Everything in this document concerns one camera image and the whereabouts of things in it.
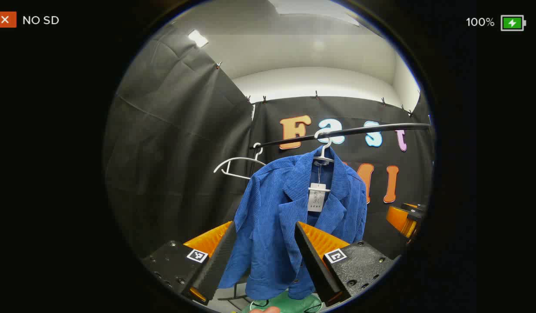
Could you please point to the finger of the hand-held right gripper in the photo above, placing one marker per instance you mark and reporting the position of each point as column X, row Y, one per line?
column 398, row 219

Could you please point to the black clothes rack rail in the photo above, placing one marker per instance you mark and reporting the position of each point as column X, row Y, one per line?
column 359, row 129

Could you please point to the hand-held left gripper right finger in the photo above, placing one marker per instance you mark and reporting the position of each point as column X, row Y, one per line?
column 313, row 265

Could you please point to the white clothes hanger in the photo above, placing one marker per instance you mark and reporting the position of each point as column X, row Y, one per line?
column 239, row 158
column 324, row 152

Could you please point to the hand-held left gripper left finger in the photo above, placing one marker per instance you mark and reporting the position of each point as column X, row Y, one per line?
column 218, row 265

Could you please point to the green laundry hamper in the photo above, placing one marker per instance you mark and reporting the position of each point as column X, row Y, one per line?
column 294, row 304

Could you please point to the white garment tag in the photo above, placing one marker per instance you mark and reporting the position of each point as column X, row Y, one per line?
column 318, row 198

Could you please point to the ceiling light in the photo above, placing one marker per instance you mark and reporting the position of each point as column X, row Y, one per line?
column 198, row 38

